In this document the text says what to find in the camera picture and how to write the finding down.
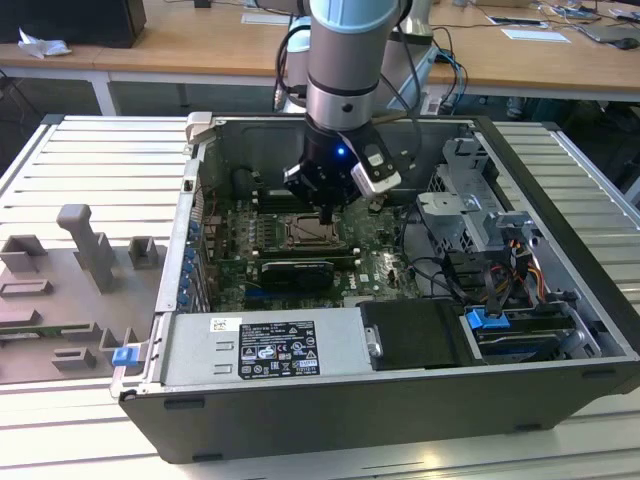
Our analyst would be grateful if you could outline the metal socket cover frame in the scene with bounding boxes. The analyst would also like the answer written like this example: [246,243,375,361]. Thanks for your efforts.
[285,215,347,247]

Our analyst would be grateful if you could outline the black RAM slot bank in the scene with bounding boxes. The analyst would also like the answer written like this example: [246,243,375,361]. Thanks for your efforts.
[256,188,307,212]
[258,243,362,260]

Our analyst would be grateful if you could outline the CPU socket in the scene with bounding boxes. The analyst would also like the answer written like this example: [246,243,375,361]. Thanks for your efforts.
[283,212,350,250]

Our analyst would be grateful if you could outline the black graphics card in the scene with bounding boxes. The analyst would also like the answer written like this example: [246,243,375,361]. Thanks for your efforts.
[259,258,335,291]

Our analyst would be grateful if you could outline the green motherboard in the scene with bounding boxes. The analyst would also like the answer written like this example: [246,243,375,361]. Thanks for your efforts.
[202,192,451,311]

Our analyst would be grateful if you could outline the silver metal drive cage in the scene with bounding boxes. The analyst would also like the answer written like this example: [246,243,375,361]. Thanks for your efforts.
[414,135,544,256]

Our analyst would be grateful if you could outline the pale blue teach pendant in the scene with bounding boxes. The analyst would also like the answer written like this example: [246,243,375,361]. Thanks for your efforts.
[387,44,444,115]

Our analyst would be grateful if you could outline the silver power supply with label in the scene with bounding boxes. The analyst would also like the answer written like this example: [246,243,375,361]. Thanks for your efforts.
[162,305,374,387]

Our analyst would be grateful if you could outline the black plastic shroud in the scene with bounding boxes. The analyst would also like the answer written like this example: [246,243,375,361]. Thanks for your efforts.
[358,298,484,372]

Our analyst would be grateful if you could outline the hard disk in blue carrier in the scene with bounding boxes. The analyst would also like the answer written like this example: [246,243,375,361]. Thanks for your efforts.
[462,305,576,366]

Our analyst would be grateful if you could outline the black open PC case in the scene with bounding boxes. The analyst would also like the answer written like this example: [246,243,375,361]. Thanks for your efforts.
[110,110,640,464]

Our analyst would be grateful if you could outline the white paper sheet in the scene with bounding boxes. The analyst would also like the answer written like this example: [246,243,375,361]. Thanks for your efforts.
[501,27,572,45]

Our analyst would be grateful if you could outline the grey parts rack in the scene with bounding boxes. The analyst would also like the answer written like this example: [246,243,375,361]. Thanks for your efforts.
[0,203,169,386]

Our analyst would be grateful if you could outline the black box on desk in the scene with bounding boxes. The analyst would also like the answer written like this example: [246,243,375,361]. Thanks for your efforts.
[0,0,147,50]

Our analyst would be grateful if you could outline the crumpled white paper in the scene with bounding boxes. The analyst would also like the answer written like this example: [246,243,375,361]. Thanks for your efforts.
[17,27,72,60]

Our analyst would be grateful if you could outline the grey laptop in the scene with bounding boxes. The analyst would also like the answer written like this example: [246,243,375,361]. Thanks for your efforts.
[577,23,640,45]

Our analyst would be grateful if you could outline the green RAM stick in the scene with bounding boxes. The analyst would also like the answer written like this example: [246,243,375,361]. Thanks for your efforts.
[0,325,94,339]

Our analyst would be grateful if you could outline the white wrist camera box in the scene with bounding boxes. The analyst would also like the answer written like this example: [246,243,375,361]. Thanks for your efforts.
[344,127,404,197]

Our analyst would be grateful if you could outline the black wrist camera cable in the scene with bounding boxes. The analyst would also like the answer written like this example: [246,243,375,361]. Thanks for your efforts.
[377,24,426,174]

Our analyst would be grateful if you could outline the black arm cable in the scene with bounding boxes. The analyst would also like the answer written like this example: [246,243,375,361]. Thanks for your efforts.
[272,27,311,112]

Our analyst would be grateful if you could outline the grey case latch handle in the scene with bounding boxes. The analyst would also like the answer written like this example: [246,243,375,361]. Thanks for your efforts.
[183,110,217,147]

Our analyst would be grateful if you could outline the black internal cable bundle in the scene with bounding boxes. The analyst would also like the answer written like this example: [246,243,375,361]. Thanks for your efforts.
[399,204,501,321]

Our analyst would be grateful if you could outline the blue background cable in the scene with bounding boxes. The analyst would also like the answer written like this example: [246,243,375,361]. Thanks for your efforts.
[439,44,470,109]

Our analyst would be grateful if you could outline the grey desk cable cover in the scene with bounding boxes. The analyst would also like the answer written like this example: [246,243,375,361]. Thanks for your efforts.
[241,12,292,26]

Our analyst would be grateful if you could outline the orange red yellow wires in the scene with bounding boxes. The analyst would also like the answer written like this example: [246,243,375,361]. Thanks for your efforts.
[509,238,547,302]

